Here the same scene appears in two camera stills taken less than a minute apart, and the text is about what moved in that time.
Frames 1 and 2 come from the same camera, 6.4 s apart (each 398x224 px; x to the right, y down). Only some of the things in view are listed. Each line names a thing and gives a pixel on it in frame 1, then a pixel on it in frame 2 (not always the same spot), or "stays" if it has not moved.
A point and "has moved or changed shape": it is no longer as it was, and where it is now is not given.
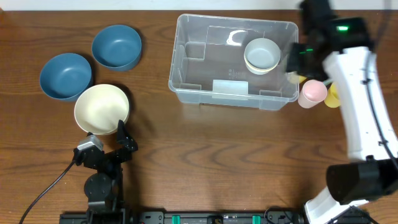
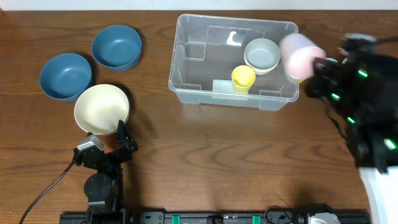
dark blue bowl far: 117,47 stays
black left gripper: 128,145 stays
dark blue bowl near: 65,76 stays
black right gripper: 298,64 → 326,81
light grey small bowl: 261,56 stays
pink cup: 313,92 has moved or changed shape
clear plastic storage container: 233,61 stays
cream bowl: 99,107 stays
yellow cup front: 333,98 has moved or changed shape
